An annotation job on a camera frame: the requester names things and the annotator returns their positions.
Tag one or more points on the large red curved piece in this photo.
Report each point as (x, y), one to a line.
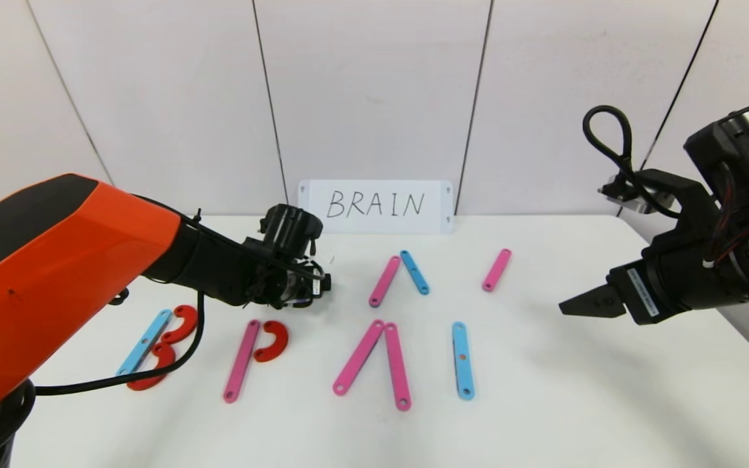
(187, 321)
(161, 374)

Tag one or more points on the short pink plastic bar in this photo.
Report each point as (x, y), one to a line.
(497, 270)

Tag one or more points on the small red curved piece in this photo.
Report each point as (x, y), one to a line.
(277, 344)

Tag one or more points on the short blue plastic bar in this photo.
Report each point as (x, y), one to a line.
(415, 273)

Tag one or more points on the long blue plastic bar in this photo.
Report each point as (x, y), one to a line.
(140, 351)

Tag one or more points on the long pink plastic bar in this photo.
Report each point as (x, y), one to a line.
(398, 367)
(358, 357)
(242, 361)
(384, 281)

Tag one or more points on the white BRAIN word card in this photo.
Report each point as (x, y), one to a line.
(374, 224)

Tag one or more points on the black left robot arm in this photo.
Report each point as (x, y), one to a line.
(56, 273)

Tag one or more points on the long blue bar orange dot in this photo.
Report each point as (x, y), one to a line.
(463, 374)

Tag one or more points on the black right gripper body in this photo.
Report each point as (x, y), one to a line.
(639, 292)

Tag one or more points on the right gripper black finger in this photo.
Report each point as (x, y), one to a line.
(592, 304)

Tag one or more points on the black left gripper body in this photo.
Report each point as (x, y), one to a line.
(303, 294)

